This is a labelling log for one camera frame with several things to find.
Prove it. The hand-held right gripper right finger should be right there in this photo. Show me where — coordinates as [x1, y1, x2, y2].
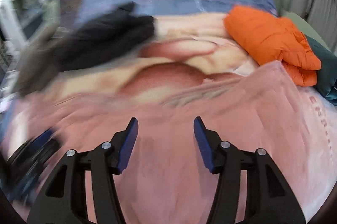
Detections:
[193, 116, 307, 224]

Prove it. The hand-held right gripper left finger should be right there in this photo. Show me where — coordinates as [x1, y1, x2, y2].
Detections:
[28, 117, 139, 224]

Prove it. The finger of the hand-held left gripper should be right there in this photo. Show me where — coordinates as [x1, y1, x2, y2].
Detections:
[26, 129, 60, 159]

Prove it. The pink quilted jacket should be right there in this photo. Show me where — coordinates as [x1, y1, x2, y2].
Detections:
[5, 61, 314, 224]

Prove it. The brown fleece garment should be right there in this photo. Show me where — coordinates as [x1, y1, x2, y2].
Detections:
[13, 29, 69, 98]

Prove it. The bear print plush blanket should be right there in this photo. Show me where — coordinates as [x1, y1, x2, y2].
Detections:
[0, 13, 337, 224]

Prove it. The black puffer jacket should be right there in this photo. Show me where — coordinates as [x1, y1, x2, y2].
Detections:
[50, 2, 156, 72]

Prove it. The orange puffer jacket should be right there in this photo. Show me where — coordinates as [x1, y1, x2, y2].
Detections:
[224, 5, 322, 87]

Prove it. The dark tree print bedcover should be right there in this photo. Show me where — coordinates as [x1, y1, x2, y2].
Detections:
[59, 0, 87, 30]

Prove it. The teal fleece garment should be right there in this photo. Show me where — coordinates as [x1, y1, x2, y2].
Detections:
[305, 36, 337, 106]

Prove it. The green pillow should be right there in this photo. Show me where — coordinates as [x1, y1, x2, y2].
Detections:
[283, 12, 332, 51]

